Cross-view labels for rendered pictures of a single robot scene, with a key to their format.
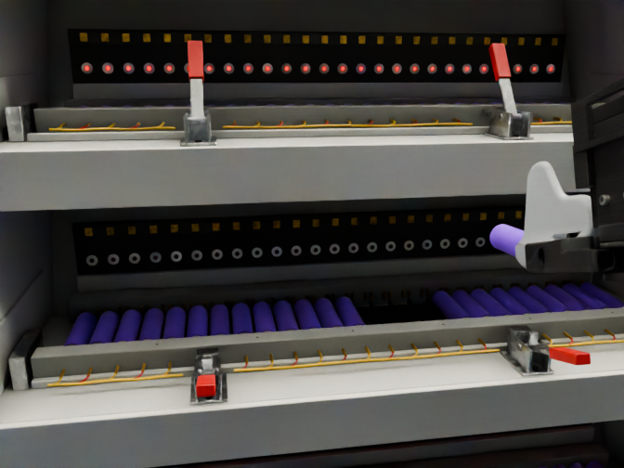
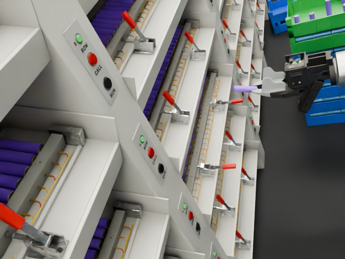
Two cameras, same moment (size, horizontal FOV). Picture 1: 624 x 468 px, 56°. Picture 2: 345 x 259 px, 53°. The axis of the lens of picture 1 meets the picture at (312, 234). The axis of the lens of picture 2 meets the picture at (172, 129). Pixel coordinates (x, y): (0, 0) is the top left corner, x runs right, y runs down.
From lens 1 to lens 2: 86 cm
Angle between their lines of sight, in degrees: 62
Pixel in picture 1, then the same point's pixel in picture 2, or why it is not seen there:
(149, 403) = (209, 185)
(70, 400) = (201, 204)
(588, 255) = (296, 93)
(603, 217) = (292, 85)
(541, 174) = (268, 79)
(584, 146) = (289, 77)
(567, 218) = (278, 86)
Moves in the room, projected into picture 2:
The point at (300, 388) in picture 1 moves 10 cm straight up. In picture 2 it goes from (214, 153) to (202, 128)
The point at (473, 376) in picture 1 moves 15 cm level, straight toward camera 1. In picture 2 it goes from (221, 119) to (265, 126)
